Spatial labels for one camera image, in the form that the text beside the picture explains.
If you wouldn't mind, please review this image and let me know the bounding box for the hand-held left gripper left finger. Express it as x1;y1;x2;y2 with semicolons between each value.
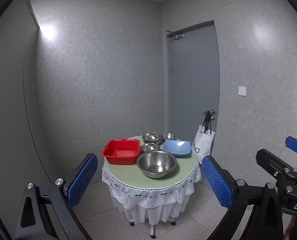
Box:
15;153;98;240

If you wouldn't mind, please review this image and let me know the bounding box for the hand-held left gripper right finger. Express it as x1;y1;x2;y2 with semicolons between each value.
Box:
201;155;285;240

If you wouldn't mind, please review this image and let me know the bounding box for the red plastic basin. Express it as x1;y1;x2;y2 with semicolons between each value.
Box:
102;139;140;165

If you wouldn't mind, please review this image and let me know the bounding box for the blue plastic bowl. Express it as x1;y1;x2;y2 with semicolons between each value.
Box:
162;139;191;157

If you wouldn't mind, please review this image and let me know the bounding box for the large steel bowl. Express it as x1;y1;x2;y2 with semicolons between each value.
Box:
137;151;177;179

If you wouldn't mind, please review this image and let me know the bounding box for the white tote bag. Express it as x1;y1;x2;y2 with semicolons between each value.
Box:
192;111;215;164

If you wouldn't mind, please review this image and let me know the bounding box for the round table with white skirt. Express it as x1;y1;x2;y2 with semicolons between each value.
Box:
102;135;201;225

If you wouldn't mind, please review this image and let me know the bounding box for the white wheeled table base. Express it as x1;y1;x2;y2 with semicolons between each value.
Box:
128;217;176;239

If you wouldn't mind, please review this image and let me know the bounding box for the grey door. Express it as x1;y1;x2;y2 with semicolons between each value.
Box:
166;20;220;153

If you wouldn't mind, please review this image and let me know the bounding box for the metal door closer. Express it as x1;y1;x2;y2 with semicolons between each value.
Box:
166;30;184;40

